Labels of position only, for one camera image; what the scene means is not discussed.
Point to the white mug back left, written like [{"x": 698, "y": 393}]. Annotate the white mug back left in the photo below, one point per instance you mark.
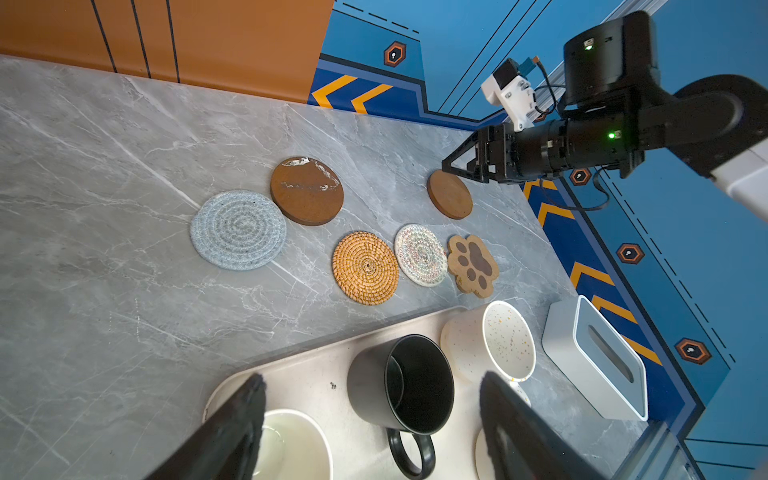
[{"x": 293, "y": 446}]

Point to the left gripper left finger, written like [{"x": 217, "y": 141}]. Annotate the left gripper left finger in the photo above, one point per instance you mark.
[{"x": 227, "y": 445}]

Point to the white multicolour woven coaster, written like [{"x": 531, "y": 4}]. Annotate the white multicolour woven coaster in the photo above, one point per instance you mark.
[{"x": 420, "y": 255}]

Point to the paw shaped wooden coaster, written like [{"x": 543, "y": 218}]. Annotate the paw shaped wooden coaster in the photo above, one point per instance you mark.
[{"x": 472, "y": 265}]

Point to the black mug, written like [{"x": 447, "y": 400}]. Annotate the black mug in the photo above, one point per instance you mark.
[{"x": 406, "y": 386}]

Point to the rattan woven coaster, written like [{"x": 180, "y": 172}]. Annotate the rattan woven coaster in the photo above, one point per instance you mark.
[{"x": 365, "y": 268}]

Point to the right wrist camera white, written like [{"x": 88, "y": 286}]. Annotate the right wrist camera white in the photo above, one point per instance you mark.
[{"x": 509, "y": 88}]

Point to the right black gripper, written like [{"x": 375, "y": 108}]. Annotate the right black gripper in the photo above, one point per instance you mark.
[{"x": 498, "y": 153}]

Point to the brown cork round coaster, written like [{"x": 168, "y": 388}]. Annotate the brown cork round coaster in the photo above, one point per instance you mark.
[{"x": 449, "y": 195}]

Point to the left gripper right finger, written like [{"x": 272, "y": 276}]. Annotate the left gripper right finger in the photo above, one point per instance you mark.
[{"x": 519, "y": 443}]

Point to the glossy brown round coaster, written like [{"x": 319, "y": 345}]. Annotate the glossy brown round coaster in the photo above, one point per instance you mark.
[{"x": 307, "y": 191}]

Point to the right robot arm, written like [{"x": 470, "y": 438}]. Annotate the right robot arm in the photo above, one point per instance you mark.
[{"x": 613, "y": 111}]

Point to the white speckled mug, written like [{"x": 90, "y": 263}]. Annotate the white speckled mug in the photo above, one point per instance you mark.
[{"x": 492, "y": 338}]

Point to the grey woven coaster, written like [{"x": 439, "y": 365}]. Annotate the grey woven coaster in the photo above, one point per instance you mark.
[{"x": 238, "y": 230}]

